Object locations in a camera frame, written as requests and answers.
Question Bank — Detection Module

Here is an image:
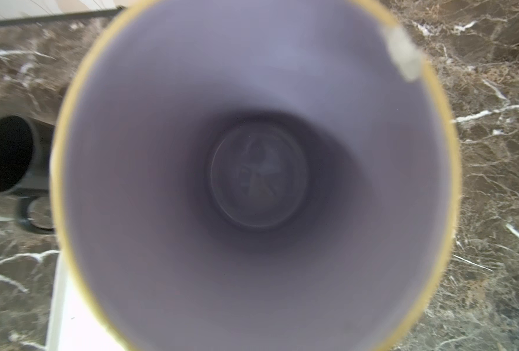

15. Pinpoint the beige plastic tray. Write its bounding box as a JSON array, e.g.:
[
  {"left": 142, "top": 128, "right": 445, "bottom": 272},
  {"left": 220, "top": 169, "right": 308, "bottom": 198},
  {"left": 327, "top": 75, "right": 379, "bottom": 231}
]
[{"left": 45, "top": 254, "right": 124, "bottom": 351}]

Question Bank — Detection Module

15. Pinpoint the pink mug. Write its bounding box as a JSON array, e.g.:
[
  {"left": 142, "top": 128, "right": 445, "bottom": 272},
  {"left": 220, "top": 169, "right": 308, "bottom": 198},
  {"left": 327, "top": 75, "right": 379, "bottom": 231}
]
[{"left": 50, "top": 1, "right": 462, "bottom": 350}]

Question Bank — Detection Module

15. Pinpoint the black mug white rim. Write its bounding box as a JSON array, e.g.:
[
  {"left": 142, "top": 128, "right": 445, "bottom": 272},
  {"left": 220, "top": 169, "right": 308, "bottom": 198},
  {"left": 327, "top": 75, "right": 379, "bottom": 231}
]
[{"left": 0, "top": 116, "right": 55, "bottom": 235}]

